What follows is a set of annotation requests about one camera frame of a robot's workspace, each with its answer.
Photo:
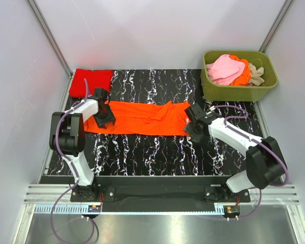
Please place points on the aluminium corner post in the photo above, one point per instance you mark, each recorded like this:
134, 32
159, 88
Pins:
284, 10
49, 36

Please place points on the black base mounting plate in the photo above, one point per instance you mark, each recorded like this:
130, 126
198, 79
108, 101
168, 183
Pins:
161, 194

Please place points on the beige t shirt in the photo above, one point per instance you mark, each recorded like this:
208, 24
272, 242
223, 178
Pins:
256, 75

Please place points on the left aluminium corner post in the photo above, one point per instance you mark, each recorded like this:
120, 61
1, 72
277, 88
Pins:
49, 36

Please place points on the aluminium rail frame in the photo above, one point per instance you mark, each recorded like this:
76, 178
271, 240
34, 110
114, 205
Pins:
57, 199

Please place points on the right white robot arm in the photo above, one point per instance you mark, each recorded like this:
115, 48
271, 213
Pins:
265, 162

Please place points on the folded red t shirt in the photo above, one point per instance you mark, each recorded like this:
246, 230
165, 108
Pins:
89, 80

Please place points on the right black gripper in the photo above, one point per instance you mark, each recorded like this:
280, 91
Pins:
195, 138

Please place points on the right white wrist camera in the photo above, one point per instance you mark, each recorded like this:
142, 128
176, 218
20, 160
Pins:
210, 110

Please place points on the right aluminium corner post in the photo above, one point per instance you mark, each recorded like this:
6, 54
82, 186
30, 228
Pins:
284, 10

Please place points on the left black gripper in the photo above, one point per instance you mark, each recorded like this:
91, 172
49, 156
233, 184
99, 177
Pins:
110, 118

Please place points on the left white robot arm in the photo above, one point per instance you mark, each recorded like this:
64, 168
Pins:
67, 137

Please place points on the orange t shirt in bin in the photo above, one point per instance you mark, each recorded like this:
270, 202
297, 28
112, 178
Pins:
244, 78

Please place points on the pink t shirt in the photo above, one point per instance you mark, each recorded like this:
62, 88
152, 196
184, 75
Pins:
225, 70

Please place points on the orange t shirt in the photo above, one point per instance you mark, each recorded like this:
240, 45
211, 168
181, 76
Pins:
244, 78
144, 119

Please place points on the black marble pattern mat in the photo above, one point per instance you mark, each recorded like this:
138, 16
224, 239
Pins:
140, 155

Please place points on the olive green plastic bin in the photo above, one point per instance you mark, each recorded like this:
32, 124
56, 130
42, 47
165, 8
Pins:
213, 92

